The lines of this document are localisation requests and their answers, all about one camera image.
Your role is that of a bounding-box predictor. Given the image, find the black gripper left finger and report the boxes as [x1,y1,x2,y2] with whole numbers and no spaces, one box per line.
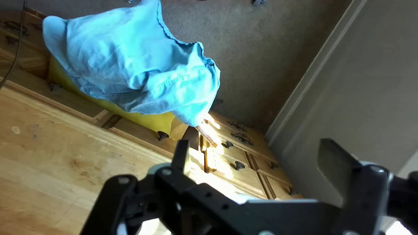
[81,140,245,235]

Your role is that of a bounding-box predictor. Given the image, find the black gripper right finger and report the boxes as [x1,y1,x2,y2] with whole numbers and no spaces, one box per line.
[318,139,418,235]

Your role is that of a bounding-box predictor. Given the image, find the white towel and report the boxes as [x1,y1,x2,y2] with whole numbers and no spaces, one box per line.
[44,0,221,127]

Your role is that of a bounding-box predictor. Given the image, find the wooden desk with drawers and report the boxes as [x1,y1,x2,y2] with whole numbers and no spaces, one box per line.
[0,9,298,235]

